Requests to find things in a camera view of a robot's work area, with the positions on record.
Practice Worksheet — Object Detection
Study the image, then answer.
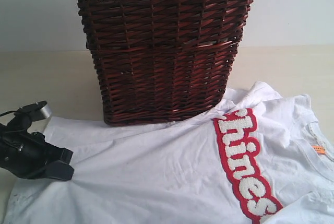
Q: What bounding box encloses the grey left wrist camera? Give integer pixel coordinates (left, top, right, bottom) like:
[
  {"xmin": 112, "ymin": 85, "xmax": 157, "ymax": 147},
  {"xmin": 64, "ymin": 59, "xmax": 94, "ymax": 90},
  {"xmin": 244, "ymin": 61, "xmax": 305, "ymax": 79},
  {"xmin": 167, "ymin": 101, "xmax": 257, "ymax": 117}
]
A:
[{"xmin": 21, "ymin": 101, "xmax": 52, "ymax": 122}]

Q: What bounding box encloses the white t-shirt red lettering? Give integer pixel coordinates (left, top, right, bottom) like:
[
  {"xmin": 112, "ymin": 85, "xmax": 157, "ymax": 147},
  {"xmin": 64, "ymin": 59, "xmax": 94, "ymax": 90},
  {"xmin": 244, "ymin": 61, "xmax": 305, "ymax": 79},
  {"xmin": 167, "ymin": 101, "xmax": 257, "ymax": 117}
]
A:
[{"xmin": 4, "ymin": 82, "xmax": 333, "ymax": 223}]

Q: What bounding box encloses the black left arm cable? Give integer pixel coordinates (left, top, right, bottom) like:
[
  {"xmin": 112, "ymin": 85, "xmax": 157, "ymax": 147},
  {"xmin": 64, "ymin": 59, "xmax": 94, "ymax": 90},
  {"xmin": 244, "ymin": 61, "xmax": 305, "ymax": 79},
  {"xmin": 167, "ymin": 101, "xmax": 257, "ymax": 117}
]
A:
[{"xmin": 0, "ymin": 109, "xmax": 20, "ymax": 117}]

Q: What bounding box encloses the dark red wicker basket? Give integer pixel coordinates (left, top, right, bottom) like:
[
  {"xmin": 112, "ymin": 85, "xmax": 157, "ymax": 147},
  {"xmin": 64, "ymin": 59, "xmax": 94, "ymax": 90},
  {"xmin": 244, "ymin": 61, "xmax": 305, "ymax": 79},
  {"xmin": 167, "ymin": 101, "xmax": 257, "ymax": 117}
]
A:
[{"xmin": 77, "ymin": 0, "xmax": 253, "ymax": 126}]

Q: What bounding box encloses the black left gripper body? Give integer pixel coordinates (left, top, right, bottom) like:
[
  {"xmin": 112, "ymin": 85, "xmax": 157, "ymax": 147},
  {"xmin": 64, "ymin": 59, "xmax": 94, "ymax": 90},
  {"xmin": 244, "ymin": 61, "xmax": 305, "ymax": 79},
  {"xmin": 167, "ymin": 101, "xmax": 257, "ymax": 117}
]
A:
[{"xmin": 1, "ymin": 108, "xmax": 49, "ymax": 179}]

